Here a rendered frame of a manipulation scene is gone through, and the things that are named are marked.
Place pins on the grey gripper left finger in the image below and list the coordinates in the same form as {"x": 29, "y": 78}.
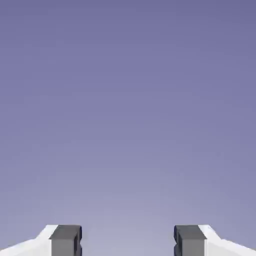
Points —
{"x": 63, "y": 243}

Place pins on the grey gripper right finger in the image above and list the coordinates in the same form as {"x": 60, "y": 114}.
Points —
{"x": 192, "y": 243}

